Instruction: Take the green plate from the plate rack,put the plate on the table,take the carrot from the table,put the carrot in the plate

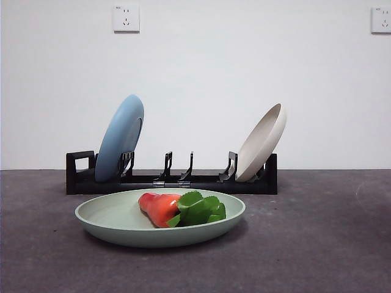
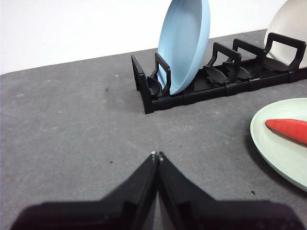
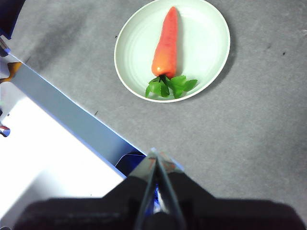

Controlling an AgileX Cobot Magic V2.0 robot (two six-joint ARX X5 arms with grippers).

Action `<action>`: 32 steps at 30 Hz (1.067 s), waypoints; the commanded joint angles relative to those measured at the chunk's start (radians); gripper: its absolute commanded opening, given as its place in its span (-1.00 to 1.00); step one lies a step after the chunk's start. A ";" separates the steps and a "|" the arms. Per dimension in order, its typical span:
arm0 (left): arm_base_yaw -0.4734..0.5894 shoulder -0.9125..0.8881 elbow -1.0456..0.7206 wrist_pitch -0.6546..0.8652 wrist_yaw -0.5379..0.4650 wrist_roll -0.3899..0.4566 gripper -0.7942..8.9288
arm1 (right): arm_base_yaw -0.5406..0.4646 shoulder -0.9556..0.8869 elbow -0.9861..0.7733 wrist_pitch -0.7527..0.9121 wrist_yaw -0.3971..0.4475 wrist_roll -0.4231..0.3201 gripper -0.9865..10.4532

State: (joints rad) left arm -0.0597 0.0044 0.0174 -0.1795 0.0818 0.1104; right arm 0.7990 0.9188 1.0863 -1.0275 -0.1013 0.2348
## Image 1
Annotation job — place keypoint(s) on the blue plate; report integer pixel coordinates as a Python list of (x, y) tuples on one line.
[(117, 137)]

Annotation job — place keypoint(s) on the orange carrot with green leaves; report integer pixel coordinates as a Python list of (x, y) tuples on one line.
[(159, 209)]

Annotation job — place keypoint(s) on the green plate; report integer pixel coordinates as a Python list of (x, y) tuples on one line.
[(122, 222)]

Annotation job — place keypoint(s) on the cream plate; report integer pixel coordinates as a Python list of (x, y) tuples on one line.
[(259, 149)]

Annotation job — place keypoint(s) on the black plate rack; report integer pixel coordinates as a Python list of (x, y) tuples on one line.
[(195, 184)]

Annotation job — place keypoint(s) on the white wall outlet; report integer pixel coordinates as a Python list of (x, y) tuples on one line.
[(126, 18), (382, 19)]

